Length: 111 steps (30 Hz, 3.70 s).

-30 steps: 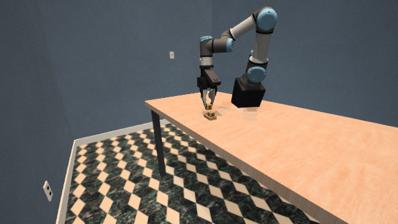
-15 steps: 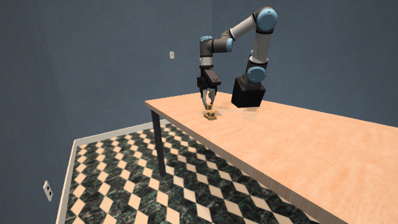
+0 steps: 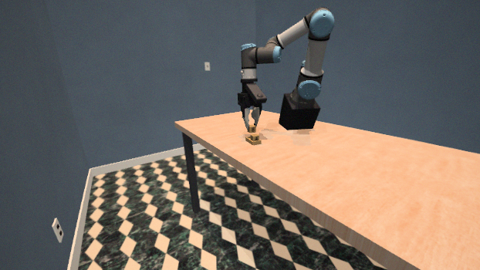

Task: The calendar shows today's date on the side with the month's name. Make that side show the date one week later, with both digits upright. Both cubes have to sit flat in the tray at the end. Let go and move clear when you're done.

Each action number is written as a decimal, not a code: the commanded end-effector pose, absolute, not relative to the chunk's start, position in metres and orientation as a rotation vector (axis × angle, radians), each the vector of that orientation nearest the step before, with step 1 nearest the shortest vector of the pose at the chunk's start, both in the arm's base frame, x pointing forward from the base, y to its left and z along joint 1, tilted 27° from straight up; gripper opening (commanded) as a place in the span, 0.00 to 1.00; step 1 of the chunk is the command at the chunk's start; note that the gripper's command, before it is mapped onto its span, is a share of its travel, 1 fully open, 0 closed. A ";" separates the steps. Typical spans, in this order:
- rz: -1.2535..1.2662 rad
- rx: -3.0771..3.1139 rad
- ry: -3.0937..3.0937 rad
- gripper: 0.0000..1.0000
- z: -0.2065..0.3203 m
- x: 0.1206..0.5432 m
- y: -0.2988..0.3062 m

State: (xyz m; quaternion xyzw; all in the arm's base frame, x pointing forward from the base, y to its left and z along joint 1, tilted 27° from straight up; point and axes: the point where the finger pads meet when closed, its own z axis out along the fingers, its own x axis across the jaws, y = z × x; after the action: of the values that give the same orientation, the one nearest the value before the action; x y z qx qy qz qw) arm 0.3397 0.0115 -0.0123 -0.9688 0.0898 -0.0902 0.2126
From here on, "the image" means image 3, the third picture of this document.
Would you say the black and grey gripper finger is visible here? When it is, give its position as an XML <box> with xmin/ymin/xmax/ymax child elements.
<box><xmin>251</xmin><ymin>103</ymin><xmax>262</xmax><ymax>126</ymax></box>
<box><xmin>241</xmin><ymin>101</ymin><xmax>250</xmax><ymax>130</ymax></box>

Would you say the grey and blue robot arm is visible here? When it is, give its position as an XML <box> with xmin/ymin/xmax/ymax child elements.
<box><xmin>241</xmin><ymin>7</ymin><xmax>334</xmax><ymax>107</ymax></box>

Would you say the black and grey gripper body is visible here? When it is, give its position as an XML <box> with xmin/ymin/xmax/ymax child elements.
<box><xmin>238</xmin><ymin>79</ymin><xmax>259</xmax><ymax>108</ymax></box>

